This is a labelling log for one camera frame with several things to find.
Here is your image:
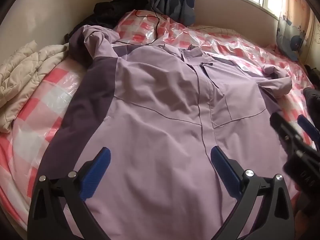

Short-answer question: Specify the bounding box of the lilac purple jacket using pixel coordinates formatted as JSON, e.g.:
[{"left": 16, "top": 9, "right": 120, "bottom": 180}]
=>
[{"left": 38, "top": 25, "right": 292, "bottom": 239}]

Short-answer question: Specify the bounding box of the black clothes pile at headboard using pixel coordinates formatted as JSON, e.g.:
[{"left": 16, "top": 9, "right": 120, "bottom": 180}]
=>
[{"left": 64, "top": 0, "right": 148, "bottom": 43}]

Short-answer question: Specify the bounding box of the black puffer jacket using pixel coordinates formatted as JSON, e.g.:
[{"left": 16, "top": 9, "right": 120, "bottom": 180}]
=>
[{"left": 303, "top": 64, "right": 320, "bottom": 129}]

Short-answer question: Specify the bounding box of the pink checked plastic bed cover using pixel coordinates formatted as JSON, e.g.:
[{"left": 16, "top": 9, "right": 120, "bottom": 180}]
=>
[{"left": 1, "top": 11, "right": 312, "bottom": 229}]

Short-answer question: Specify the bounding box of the blue cartoon pillow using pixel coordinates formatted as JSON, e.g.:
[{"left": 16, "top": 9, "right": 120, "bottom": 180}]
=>
[{"left": 276, "top": 15, "right": 306, "bottom": 62}]

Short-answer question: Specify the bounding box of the pink curtain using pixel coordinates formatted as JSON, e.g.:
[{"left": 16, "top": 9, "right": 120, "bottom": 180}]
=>
[{"left": 279, "top": 0, "right": 315, "bottom": 40}]

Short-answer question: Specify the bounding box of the beige quilted blanket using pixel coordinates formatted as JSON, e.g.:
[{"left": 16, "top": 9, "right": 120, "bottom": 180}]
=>
[{"left": 0, "top": 40, "right": 69, "bottom": 133}]

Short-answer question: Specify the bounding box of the blue patterned curtain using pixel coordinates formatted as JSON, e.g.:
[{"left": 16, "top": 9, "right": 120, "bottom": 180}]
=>
[{"left": 151, "top": 0, "right": 195, "bottom": 27}]

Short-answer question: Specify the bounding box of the black charging cable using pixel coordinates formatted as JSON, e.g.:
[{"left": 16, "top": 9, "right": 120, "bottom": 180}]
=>
[{"left": 117, "top": 0, "right": 163, "bottom": 47}]

